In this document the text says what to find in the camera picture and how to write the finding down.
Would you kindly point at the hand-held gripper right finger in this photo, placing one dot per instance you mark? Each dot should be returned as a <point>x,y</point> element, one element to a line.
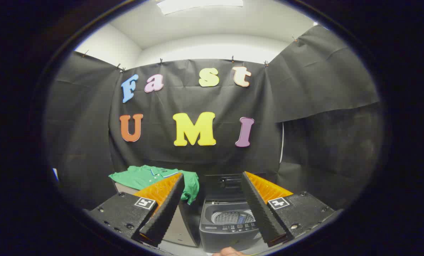
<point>259,209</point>

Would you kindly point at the black backdrop cloth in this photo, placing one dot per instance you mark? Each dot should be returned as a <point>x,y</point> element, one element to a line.
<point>183,99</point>

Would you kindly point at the grey cabinet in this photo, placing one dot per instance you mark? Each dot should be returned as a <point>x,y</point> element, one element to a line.
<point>181,227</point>

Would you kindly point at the ceiling light panel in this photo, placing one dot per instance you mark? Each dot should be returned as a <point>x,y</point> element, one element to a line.
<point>197,5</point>

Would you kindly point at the grey washing machine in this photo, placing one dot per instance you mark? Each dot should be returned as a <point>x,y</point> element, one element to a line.
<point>219,240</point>

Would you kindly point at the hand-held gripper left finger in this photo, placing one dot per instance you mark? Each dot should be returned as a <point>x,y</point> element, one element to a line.
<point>167,206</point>

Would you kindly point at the green polo shirt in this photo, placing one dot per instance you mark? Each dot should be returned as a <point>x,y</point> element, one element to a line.
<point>140,177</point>

